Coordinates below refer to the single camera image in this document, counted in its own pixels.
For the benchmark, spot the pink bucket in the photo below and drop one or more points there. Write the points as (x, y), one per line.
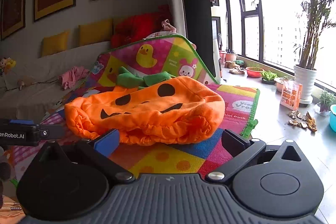
(231, 56)

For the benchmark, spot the grey sofa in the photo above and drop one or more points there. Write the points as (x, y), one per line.
(39, 82)

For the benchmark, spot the pink garment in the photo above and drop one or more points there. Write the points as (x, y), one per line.
(73, 77)

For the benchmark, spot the yellow stuffed toy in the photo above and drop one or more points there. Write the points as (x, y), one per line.
(7, 64)

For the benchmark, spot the small pink cloth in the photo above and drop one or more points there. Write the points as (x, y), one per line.
(168, 25)

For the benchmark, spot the red basin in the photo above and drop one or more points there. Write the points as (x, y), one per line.
(254, 72)

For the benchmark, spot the beige shoes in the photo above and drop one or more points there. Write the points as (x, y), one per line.
(236, 70)

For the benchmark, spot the tall palm plant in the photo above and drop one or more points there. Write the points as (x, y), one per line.
(315, 3)

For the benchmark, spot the white plant pot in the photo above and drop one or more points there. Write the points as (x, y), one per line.
(304, 82)

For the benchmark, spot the dark curtain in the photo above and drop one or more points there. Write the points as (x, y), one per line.
(195, 8)

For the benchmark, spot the pile of dried peels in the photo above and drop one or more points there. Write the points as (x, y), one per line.
(304, 120)

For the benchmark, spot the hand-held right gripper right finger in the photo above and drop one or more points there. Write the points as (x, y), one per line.
(232, 140)

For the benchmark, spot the pink flower pot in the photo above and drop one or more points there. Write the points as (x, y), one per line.
(280, 85)

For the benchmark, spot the colourful cartoon play mat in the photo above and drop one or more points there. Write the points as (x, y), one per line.
(168, 53)

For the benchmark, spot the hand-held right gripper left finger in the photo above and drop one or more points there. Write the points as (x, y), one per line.
(108, 142)

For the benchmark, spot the beige plush toy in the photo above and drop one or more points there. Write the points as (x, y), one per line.
(25, 82)

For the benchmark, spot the small potted plant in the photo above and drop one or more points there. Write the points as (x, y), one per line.
(325, 102)

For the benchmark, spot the blue basin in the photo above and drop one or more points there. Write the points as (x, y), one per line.
(333, 119)

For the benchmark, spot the black window frame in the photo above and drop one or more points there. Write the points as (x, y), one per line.
(260, 37)

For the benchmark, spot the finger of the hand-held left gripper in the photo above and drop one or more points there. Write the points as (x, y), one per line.
(51, 132)

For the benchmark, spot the orange pumpkin costume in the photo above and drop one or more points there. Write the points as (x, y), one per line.
(157, 108)

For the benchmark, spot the red cloth pile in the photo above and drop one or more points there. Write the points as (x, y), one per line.
(136, 27)

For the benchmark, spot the yellow cushion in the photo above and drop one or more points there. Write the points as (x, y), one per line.
(95, 32)
(55, 43)

